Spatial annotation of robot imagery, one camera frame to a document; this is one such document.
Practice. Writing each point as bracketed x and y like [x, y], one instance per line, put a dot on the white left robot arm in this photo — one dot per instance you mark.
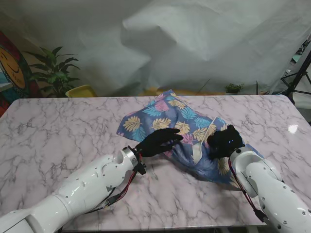
[85, 187]

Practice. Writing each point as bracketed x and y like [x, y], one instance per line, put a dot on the yellow wooden bench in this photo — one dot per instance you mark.
[194, 92]

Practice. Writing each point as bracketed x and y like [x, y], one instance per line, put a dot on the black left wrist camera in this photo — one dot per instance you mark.
[141, 167]

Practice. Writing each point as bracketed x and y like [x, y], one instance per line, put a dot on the yellow chair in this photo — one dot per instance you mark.
[81, 91]

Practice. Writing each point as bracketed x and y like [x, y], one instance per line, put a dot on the large green potted plant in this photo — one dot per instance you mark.
[54, 72]

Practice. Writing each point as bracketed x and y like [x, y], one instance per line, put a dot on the white backdrop sheet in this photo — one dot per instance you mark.
[170, 48]

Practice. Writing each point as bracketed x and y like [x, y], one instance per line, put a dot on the blue leaf-print pillowcase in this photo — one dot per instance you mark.
[155, 116]

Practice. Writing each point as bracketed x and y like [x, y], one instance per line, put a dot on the small green plant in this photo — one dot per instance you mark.
[233, 88]

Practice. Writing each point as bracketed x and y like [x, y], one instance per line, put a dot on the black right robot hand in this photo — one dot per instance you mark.
[224, 143]

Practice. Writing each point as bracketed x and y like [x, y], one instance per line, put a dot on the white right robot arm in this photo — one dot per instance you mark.
[267, 184]

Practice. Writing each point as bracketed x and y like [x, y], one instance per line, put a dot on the colourful smiley face mural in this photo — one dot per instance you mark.
[12, 70]

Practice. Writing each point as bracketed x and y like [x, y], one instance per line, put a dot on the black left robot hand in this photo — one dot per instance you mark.
[158, 143]

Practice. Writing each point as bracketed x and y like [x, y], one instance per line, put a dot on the black tripod stand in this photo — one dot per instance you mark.
[300, 75]

